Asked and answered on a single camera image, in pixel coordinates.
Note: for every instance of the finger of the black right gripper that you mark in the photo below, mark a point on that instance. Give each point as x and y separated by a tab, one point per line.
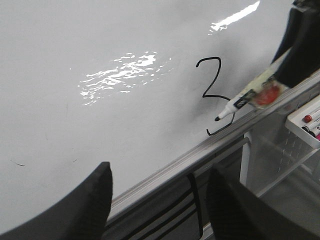
235	213

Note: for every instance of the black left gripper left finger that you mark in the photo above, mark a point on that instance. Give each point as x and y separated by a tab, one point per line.
80	215

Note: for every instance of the black second-arm left gripper right finger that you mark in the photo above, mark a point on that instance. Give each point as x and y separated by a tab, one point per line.
301	42

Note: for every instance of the white whiteboard marker with magnet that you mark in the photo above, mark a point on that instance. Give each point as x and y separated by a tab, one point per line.
262	91

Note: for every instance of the red-capped whiteboard marker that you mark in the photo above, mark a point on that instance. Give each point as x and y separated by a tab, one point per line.
311	116

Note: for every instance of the black-capped whiteboard marker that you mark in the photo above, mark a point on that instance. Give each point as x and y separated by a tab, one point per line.
313	129

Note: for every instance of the white plastic marker tray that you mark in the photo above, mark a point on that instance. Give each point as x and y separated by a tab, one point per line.
294	122

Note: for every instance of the white whiteboard with aluminium frame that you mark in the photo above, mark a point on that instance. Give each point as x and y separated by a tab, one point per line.
137	83

